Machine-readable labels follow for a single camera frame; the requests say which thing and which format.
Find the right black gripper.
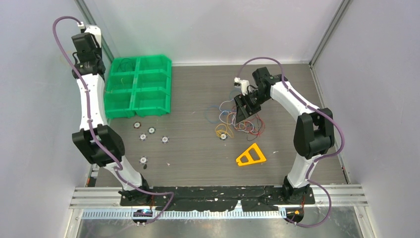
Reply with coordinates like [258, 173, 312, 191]
[234, 90, 270, 123]

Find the colourful wire bundle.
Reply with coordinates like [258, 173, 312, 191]
[204, 97, 266, 139]

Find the purple wire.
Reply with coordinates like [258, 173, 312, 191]
[116, 57, 139, 73]

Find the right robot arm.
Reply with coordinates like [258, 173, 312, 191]
[234, 67, 335, 204]

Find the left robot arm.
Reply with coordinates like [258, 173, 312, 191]
[72, 23, 152, 205]

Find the yellow triangular plastic piece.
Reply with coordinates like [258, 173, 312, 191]
[235, 143, 267, 167]

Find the poker chip middle left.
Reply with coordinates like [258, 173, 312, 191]
[161, 136, 169, 144]

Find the green compartment bin tray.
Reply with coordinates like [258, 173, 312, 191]
[104, 55, 172, 119]

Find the poker chip far left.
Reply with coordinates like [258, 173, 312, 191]
[133, 121, 142, 129]

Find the poker chip lower left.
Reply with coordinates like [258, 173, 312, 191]
[139, 157, 148, 165]

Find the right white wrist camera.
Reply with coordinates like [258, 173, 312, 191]
[234, 77, 250, 96]

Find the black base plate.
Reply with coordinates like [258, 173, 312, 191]
[118, 185, 315, 212]

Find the aluminium front rail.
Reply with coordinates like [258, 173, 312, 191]
[70, 184, 368, 220]

